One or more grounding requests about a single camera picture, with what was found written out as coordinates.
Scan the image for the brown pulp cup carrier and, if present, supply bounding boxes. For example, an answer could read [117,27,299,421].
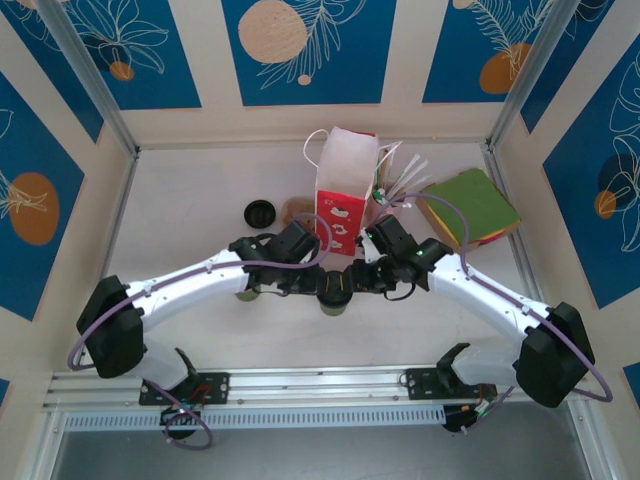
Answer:
[278,196,319,226]

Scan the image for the green paper napkin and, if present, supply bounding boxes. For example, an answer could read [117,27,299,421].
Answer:
[418,167,522,247]

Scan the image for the red white paper bag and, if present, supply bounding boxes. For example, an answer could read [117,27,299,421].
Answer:
[303,125,404,257]

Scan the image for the black electronics module with LED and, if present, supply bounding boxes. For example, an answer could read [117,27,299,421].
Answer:
[443,399,496,435]
[158,402,202,441]

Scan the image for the long aluminium mounting rail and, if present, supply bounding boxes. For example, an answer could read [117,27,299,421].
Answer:
[42,362,594,409]

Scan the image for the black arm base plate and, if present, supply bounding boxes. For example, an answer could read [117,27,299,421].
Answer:
[138,371,232,407]
[405,366,497,401]

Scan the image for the grey slotted cable duct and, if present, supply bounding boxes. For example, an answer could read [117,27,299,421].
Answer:
[63,405,447,432]

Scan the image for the short aluminium side rail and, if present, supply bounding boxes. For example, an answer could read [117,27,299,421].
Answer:
[482,144,564,362]

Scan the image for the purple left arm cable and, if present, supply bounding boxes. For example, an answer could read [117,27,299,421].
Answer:
[66,213,332,450]

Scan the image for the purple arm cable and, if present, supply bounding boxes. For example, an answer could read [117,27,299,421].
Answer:
[66,213,332,450]
[382,192,614,435]

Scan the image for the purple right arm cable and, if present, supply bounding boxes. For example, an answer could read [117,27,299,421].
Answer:
[382,192,614,435]

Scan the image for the aluminium frame post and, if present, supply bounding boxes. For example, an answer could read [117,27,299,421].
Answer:
[483,0,586,154]
[35,0,141,159]

